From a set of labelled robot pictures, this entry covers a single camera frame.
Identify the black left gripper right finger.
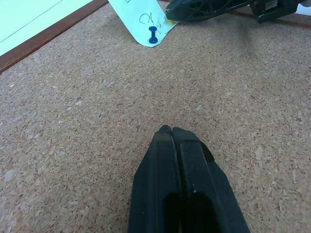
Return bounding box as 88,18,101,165
171,127,251,233

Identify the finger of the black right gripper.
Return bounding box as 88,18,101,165
164,0,256,24

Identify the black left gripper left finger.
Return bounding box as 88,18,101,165
127,124,182,233

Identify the green paper note with writing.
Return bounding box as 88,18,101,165
107,0,181,48

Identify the blue pushpin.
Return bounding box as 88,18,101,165
148,26,159,45

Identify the cork board with wooden frame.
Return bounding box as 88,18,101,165
0,0,311,233

